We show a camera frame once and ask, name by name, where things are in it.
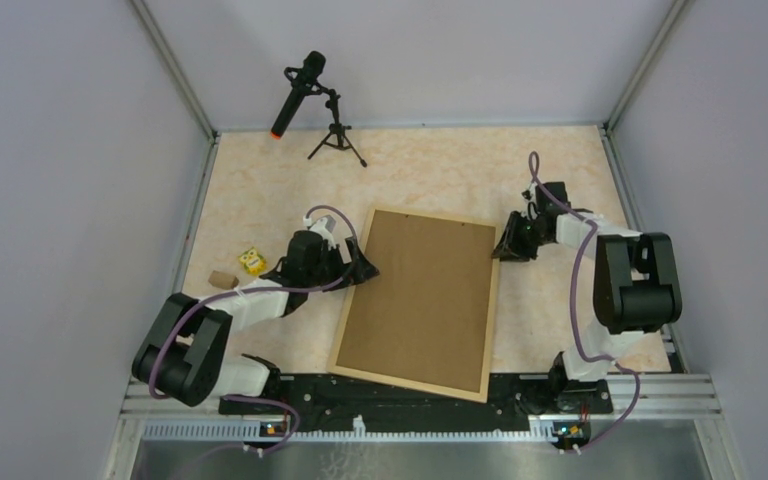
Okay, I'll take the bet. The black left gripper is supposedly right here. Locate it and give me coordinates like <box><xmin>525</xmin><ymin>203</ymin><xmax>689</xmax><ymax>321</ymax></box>
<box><xmin>305</xmin><ymin>237</ymin><xmax>379</xmax><ymax>292</ymax></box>

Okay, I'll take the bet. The brown backing board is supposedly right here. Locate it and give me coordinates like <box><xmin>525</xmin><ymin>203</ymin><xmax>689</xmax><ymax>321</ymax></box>
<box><xmin>336</xmin><ymin>213</ymin><xmax>497</xmax><ymax>393</ymax></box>

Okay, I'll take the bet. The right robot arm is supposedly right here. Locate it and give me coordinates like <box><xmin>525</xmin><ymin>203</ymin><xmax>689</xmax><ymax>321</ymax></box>
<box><xmin>492</xmin><ymin>182</ymin><xmax>682</xmax><ymax>412</ymax></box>

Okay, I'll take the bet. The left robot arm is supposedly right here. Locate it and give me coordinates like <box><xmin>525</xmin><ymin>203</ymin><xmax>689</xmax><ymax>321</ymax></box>
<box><xmin>131</xmin><ymin>229</ymin><xmax>380</xmax><ymax>414</ymax></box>

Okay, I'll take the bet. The yellow toy block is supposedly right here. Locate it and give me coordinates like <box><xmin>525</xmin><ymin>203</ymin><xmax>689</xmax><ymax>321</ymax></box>
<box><xmin>237</xmin><ymin>247</ymin><xmax>267</xmax><ymax>276</ymax></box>

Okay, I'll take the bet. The small wooden block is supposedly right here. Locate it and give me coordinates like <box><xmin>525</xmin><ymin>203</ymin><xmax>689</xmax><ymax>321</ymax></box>
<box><xmin>208</xmin><ymin>270</ymin><xmax>239</xmax><ymax>290</ymax></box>

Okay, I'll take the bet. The black mini tripod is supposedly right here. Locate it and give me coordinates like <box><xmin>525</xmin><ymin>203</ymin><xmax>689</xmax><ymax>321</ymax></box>
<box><xmin>307</xmin><ymin>81</ymin><xmax>368</xmax><ymax>168</ymax></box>

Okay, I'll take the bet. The black microphone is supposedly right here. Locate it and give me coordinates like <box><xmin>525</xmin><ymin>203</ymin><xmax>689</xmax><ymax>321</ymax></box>
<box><xmin>270</xmin><ymin>50</ymin><xmax>326</xmax><ymax>139</ymax></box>

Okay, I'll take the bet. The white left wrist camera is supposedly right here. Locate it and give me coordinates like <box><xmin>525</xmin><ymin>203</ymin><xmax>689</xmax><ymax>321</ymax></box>
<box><xmin>303</xmin><ymin>215</ymin><xmax>337</xmax><ymax>244</ymax></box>

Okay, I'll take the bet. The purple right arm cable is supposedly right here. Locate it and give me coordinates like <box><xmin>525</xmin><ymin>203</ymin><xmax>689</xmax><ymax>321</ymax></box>
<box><xmin>526</xmin><ymin>150</ymin><xmax>642</xmax><ymax>454</ymax></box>

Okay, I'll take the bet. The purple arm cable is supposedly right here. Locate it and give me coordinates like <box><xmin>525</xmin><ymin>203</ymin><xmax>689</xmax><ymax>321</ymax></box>
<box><xmin>148</xmin><ymin>203</ymin><xmax>361</xmax><ymax>458</ymax></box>
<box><xmin>526</xmin><ymin>150</ymin><xmax>642</xmax><ymax>454</ymax></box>

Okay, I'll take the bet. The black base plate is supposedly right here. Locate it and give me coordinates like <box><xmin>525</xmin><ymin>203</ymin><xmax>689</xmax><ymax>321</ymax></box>
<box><xmin>218</xmin><ymin>372</ymin><xmax>615</xmax><ymax>436</ymax></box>

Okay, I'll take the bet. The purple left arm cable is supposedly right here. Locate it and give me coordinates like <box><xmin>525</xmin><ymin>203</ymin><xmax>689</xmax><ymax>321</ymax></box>
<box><xmin>148</xmin><ymin>203</ymin><xmax>361</xmax><ymax>458</ymax></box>

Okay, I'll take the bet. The aluminium rail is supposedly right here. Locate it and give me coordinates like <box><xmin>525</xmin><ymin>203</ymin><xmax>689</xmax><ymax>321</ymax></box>
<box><xmin>120</xmin><ymin>374</ymin><xmax>722</xmax><ymax>445</ymax></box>

